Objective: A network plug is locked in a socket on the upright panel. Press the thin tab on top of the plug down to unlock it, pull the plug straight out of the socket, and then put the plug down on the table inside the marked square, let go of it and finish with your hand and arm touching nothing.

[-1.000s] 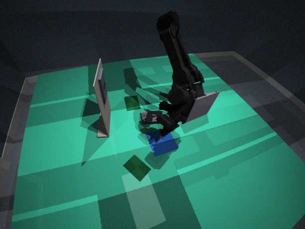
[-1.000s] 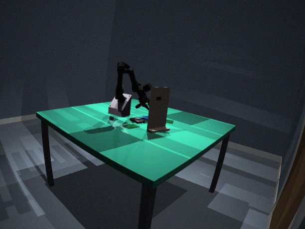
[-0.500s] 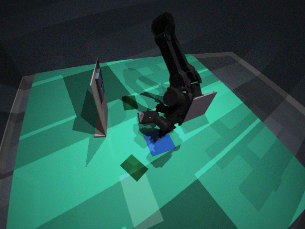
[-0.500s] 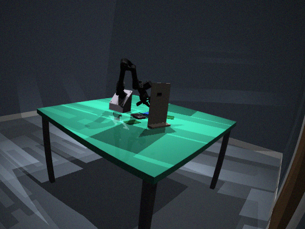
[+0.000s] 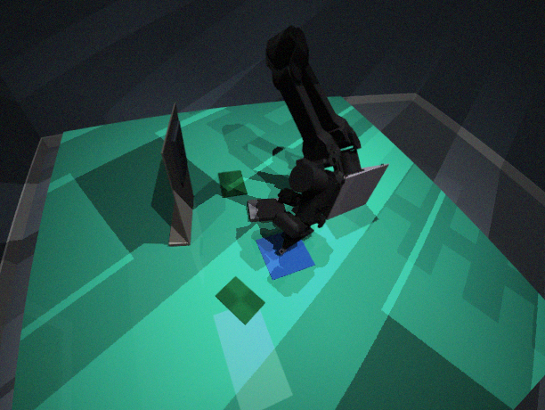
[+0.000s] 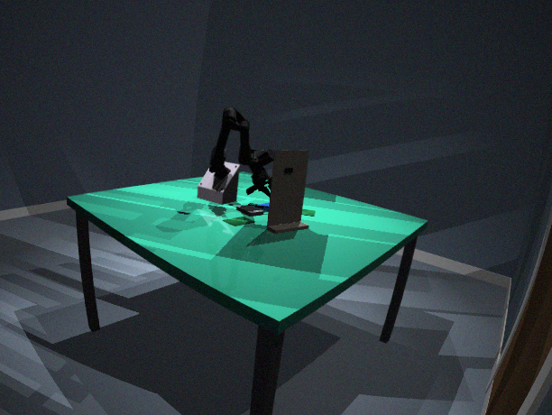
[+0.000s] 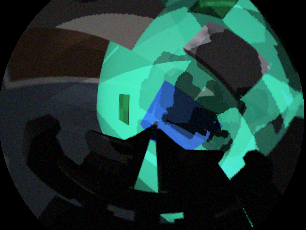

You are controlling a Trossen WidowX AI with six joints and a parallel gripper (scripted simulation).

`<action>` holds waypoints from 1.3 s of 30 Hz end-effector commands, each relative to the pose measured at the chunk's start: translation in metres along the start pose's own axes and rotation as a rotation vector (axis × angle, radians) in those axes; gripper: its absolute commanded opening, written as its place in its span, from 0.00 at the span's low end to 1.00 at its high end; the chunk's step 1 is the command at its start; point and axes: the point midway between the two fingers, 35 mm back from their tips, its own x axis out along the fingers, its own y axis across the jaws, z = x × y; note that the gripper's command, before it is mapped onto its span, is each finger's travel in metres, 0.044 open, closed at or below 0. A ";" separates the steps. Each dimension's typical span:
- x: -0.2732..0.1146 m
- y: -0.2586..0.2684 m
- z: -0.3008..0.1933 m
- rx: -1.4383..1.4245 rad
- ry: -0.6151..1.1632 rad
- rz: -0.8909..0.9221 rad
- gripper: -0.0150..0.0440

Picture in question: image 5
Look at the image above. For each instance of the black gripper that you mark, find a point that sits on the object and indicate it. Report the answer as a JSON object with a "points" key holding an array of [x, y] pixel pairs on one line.
{"points": [[308, 213]]}

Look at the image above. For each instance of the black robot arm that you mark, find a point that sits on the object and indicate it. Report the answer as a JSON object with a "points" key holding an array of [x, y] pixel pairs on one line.
{"points": [[323, 131]]}

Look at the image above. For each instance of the blue square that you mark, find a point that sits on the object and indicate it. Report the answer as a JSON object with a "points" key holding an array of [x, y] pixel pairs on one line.
{"points": [[295, 259]]}

